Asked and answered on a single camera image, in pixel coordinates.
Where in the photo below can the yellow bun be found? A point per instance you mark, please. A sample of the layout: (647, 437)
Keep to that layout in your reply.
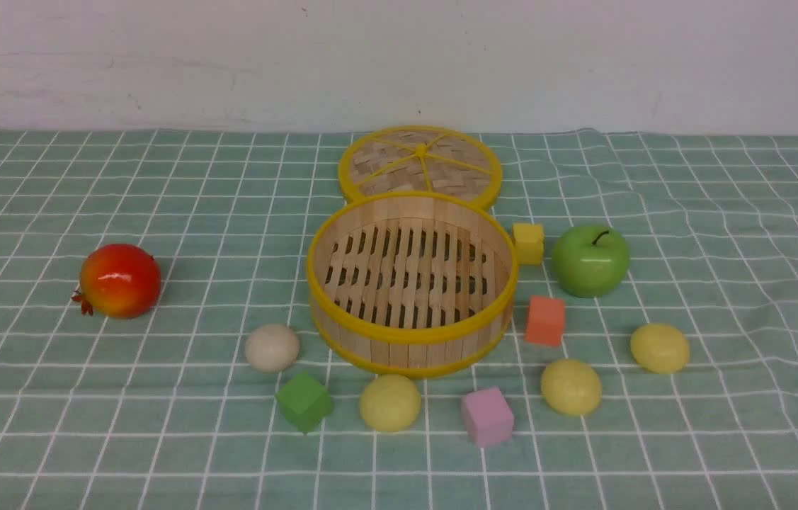
(571, 387)
(660, 348)
(390, 404)

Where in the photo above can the white bun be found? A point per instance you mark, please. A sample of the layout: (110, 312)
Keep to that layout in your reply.
(272, 348)

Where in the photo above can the bamboo steamer tray yellow rim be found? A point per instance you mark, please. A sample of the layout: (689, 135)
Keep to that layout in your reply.
(416, 284)

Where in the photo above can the woven bamboo steamer lid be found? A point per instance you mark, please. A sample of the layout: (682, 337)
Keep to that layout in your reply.
(421, 158)

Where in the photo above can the yellow cube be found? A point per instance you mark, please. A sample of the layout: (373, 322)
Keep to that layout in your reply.
(529, 241)

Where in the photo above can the orange cube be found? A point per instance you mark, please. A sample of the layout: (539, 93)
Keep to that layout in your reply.
(546, 321)

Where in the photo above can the green cube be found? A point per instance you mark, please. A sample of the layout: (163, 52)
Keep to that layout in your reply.
(304, 402)

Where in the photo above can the pink cube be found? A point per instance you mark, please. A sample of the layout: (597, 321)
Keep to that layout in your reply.
(487, 417)

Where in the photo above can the green apple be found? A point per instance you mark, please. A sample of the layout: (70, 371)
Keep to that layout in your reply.
(590, 260)

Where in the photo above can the green checkered tablecloth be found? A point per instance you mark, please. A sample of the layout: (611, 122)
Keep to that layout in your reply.
(162, 411)

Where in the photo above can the red orange pomegranate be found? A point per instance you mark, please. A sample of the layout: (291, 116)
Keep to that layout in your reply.
(119, 280)

